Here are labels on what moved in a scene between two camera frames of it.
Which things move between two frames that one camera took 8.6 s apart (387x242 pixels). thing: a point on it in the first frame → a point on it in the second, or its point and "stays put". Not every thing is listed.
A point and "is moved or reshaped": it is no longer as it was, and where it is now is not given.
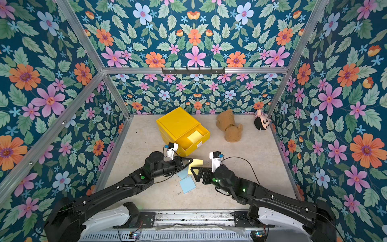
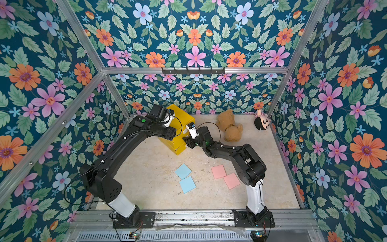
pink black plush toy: [262, 120] stays put
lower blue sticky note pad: [187, 184] stays put
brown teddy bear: [226, 122] stays put
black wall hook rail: [194, 70] stays put
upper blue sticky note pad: [184, 173] stays put
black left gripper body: [177, 168] → [167, 132]
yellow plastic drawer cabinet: [181, 127] is moved or reshaped
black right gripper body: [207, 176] → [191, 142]
